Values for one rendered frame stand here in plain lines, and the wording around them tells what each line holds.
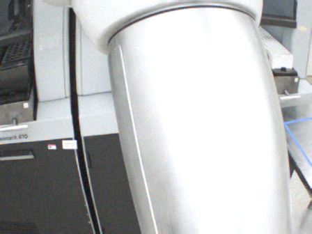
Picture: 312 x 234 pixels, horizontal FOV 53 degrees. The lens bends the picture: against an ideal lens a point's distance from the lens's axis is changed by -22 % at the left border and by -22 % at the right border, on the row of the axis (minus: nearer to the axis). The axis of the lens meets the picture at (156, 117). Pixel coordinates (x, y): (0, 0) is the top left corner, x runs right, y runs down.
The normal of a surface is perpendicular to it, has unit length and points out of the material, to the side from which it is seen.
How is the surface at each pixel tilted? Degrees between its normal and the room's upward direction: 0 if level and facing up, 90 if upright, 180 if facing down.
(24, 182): 90
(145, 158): 71
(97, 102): 0
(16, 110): 90
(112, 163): 90
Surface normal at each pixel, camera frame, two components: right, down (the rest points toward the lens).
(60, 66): 0.22, 0.56
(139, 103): -0.69, 0.04
